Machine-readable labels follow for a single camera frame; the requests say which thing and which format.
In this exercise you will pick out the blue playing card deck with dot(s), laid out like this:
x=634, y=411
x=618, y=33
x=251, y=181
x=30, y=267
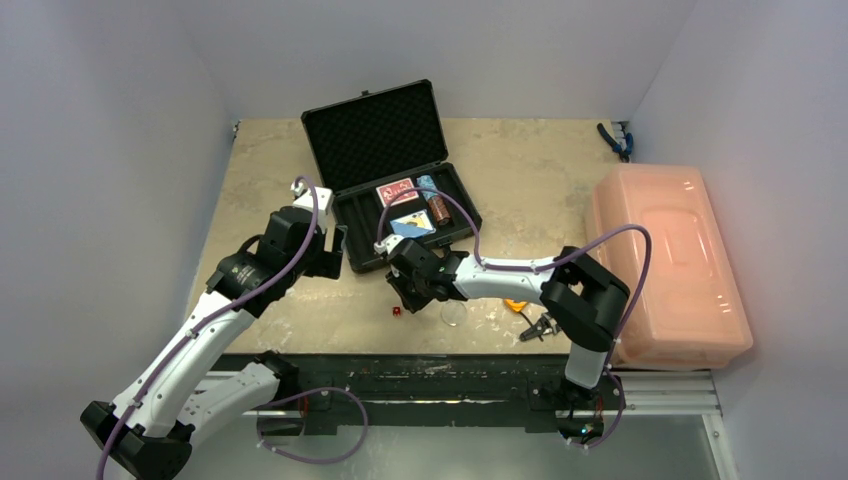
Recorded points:
x=413, y=225

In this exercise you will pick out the blue poker chip stack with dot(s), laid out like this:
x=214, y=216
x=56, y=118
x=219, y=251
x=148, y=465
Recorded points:
x=426, y=181

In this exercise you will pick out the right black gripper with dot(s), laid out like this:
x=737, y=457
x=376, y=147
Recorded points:
x=403, y=277

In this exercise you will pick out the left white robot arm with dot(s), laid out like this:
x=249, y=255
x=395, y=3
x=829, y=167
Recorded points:
x=152, y=427

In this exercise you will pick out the aluminium frame rails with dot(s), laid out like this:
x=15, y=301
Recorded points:
x=670, y=428

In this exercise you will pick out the black poker set case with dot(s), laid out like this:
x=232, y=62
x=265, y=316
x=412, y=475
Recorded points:
x=385, y=157

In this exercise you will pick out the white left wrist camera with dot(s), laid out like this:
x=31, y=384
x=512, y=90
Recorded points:
x=312, y=199

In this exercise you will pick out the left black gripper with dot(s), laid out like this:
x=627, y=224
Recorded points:
x=326, y=262

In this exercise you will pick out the black wire stripper pliers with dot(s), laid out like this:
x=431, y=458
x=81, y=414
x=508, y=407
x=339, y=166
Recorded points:
x=544, y=325

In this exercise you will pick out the red playing card deck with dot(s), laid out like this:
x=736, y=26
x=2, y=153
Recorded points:
x=400, y=191

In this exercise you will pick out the orange translucent storage bin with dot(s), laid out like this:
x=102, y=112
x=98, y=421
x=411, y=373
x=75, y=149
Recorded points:
x=689, y=315

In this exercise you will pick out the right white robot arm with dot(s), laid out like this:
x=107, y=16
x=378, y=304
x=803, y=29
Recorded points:
x=588, y=303

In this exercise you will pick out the yellow tape measure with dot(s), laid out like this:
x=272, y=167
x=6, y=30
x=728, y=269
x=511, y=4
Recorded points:
x=515, y=306

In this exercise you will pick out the black table front rail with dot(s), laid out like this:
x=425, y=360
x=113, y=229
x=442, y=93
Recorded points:
x=526, y=391

